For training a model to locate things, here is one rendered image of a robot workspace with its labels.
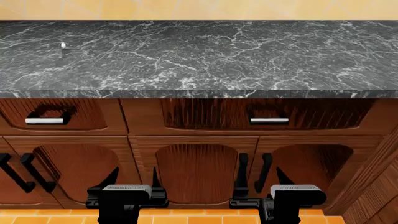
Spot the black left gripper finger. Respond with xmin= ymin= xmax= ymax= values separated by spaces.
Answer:
xmin=151 ymin=166 xmax=164 ymax=189
xmin=98 ymin=166 xmax=120 ymax=188

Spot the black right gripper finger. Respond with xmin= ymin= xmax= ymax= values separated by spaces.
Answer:
xmin=275 ymin=166 xmax=295 ymax=187
xmin=233 ymin=171 xmax=250 ymax=200

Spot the narrow wooden drawer front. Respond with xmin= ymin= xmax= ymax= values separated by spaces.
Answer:
xmin=0 ymin=98 xmax=129 ymax=136

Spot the wide wooden drawer front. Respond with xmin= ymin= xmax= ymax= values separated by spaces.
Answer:
xmin=119 ymin=98 xmax=398 ymax=137

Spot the wooden cabinet door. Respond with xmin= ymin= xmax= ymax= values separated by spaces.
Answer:
xmin=0 ymin=136 xmax=63 ymax=210
xmin=127 ymin=135 xmax=259 ymax=210
xmin=248 ymin=135 xmax=386 ymax=210
xmin=2 ymin=135 xmax=144 ymax=210

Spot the ribbed wooden side panel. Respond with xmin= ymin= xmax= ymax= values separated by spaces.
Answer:
xmin=325 ymin=127 xmax=398 ymax=224

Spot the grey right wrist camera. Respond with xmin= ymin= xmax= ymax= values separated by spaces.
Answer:
xmin=269 ymin=184 xmax=328 ymax=207

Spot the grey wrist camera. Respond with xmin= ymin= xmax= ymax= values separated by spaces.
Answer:
xmin=269 ymin=184 xmax=328 ymax=207
xmin=101 ymin=184 xmax=154 ymax=200

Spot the black cabinet door handle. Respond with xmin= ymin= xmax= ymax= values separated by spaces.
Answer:
xmin=0 ymin=152 xmax=36 ymax=194
xmin=19 ymin=152 xmax=57 ymax=194
xmin=235 ymin=152 xmax=249 ymax=191
xmin=254 ymin=152 xmax=274 ymax=194

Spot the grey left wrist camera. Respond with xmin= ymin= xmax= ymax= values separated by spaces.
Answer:
xmin=101 ymin=184 xmax=154 ymax=200

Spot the silver drawer handle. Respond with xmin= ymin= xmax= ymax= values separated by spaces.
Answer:
xmin=25 ymin=117 xmax=65 ymax=125
xmin=250 ymin=118 xmax=290 ymax=124

